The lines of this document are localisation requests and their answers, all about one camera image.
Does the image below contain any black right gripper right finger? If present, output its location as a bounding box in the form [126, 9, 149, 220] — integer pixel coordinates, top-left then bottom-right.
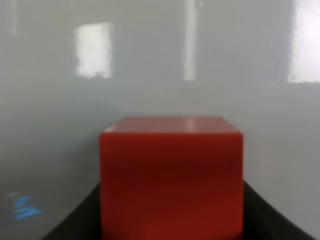
[243, 183, 314, 240]

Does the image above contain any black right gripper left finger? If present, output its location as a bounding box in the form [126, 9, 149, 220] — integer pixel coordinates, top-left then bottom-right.
[43, 184, 102, 240]

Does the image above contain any red cube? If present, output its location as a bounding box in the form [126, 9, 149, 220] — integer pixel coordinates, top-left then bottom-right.
[99, 117, 244, 240]

